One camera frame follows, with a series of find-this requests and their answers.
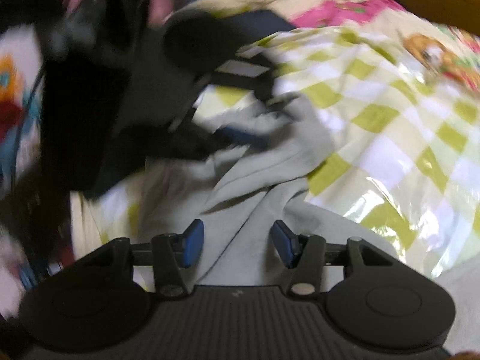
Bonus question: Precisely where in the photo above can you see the grey pants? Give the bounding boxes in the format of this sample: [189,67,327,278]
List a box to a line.
[129,97,456,359]

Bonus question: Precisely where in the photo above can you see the dark navy folded cloth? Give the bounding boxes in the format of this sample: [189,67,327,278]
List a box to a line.
[220,10,296,45]

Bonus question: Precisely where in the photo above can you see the green checkered plastic sheet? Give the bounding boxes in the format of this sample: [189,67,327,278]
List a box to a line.
[70,25,480,278]

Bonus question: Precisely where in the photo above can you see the cartoon print quilt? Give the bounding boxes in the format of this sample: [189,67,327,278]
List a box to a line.
[186,0,479,93]

